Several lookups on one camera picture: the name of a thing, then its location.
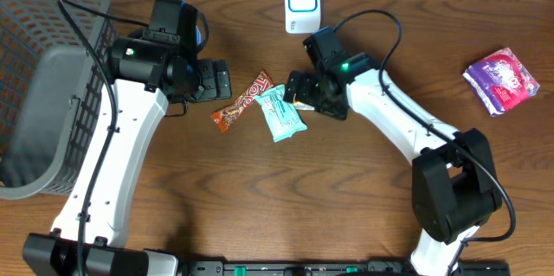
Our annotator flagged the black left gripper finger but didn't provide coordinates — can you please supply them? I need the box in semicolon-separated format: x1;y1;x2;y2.
198;59;216;101
214;60;232;99

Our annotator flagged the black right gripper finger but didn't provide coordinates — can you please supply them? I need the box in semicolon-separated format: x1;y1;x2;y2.
283;71;306;101
293;72;321;107

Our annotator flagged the orange white tissue pack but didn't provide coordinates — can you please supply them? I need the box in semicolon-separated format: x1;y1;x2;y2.
293;101;315;111

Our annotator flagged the teal wet wipes pack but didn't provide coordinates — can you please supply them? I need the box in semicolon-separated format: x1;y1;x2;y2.
254;84;307;143

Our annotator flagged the orange brown candy bar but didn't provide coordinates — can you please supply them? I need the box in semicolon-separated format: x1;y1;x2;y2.
211;69;275;133

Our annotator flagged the purple Carefree pad pack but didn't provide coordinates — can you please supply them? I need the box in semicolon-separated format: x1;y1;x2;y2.
462;48;540;117

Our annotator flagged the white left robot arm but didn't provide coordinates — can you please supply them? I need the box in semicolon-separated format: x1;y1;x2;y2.
23;0;232;275

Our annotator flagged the white barcode scanner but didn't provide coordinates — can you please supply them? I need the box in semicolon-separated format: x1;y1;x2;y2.
284;0;321;34

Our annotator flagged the grey plastic basket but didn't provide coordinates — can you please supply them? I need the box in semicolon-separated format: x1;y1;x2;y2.
1;0;116;200

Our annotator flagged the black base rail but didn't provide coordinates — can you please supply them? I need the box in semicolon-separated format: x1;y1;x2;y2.
177;260;512;276

